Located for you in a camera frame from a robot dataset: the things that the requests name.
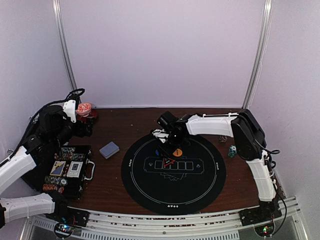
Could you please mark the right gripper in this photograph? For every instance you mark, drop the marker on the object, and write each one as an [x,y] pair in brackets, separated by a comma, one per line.
[167,151]

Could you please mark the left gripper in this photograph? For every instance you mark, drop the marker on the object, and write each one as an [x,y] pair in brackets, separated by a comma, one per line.
[80,132]

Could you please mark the red triangle marker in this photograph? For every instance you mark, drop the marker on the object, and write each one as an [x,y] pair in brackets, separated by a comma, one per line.
[167,161]

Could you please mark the orange round blind button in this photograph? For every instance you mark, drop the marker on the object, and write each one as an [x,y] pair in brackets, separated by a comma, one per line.
[177,153]

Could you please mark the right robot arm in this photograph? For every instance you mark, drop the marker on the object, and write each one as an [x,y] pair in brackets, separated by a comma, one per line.
[249,139]

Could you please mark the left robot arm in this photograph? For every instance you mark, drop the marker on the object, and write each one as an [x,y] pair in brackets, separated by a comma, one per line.
[47,132]

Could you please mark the red patterned bowl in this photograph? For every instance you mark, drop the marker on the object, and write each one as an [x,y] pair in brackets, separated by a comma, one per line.
[85,112]

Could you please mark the round black poker mat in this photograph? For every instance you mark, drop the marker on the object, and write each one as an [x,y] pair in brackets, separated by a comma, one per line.
[187,186]

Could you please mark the blue playing card deck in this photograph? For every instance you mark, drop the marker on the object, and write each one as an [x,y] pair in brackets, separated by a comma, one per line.
[109,150]

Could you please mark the card deck in case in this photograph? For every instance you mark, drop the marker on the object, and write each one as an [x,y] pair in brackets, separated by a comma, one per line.
[58,168]
[74,169]

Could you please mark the black poker chip case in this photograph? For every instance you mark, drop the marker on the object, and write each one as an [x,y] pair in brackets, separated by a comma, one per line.
[40,179]

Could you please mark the black white chip stack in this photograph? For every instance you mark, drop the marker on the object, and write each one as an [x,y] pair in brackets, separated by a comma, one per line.
[223,138]

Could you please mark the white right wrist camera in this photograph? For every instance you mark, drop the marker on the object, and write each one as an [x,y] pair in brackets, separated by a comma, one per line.
[160,134]

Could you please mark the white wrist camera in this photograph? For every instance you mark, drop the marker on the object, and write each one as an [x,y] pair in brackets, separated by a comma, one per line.
[69,107]
[160,134]

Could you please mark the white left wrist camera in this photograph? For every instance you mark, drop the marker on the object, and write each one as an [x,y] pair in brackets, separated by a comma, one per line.
[69,107]

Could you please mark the front aluminium rail base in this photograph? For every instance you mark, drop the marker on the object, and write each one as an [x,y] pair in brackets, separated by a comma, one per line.
[223,225]

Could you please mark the left aluminium frame post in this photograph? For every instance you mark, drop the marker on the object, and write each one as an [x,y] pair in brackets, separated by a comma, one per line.
[63,42]

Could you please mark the aluminium frame post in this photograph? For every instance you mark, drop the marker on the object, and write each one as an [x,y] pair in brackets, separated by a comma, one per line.
[63,42]
[260,51]

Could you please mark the right aluminium frame post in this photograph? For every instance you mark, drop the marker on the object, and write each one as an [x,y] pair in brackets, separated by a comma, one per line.
[260,51]

